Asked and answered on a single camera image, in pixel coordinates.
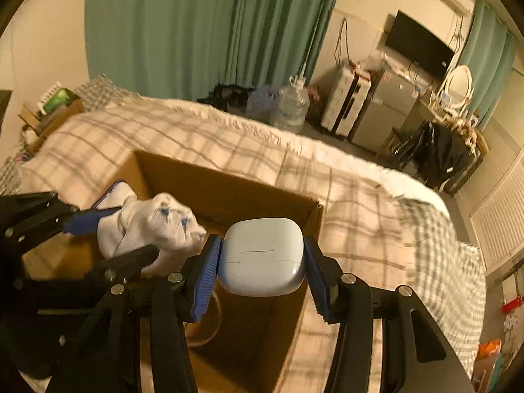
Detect white suitcase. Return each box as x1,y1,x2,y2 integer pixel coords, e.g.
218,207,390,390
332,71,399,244
320,65,371,137

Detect white slatted panel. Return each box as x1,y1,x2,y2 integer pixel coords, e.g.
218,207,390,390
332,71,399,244
469,164,524,271

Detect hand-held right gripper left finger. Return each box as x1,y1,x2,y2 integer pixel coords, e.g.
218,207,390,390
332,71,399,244
45,234,224,393

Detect black clothing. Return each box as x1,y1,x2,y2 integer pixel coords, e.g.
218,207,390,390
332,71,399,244
395,121,472,191

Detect checkered pillow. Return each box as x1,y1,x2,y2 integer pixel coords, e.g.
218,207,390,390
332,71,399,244
77,73,137,100

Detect orange bag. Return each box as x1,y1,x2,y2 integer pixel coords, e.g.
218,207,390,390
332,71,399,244
477,338,502,359

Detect clear water jug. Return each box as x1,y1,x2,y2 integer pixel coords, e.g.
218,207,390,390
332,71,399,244
270,76,311,134

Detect clear round ring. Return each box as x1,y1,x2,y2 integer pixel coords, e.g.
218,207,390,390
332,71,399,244
183,290,224,348

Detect white oval mirror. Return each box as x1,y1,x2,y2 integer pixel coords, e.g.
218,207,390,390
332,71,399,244
440,64,474,112

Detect grey mini fridge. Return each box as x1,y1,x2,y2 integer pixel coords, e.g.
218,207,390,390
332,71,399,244
350,69,431,155

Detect narrow green curtain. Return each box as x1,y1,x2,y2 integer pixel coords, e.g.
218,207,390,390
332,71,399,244
456,0,519,132

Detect white socks with blue marks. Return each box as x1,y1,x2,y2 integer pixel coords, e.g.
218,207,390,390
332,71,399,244
91,180,208,277

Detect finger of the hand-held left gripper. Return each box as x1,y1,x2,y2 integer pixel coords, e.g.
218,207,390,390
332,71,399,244
0,191,123,255
84,246,159,283

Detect green packet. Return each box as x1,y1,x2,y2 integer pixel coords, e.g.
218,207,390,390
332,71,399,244
43,88,79,114

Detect bed with plaid blanket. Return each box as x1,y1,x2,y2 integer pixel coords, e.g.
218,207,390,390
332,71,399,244
0,74,489,379

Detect wide green curtain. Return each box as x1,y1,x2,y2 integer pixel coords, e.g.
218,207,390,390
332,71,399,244
84,0,347,103

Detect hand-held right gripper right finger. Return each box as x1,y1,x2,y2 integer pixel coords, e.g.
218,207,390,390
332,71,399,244
303,236,477,393

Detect blue plastic bag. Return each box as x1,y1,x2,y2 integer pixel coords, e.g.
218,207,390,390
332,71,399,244
246,86,281,122

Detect black wall television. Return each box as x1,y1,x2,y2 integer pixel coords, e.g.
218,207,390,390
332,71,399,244
385,9,456,81

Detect wooden dressing table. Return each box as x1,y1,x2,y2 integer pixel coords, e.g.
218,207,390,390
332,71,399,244
418,98,490,196

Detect white earbuds case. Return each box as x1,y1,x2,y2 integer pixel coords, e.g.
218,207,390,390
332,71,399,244
216,218,307,297

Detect brown cardboard box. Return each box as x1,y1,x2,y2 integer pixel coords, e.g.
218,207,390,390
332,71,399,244
22,149,325,393

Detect black bag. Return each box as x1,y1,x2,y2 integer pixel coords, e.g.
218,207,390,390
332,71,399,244
197,84,257,112

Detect bedside cardboard box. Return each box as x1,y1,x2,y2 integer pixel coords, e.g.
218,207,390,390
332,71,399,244
18,98,85,149

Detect wall cables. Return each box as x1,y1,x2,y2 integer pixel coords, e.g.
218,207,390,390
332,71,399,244
335,17,353,67

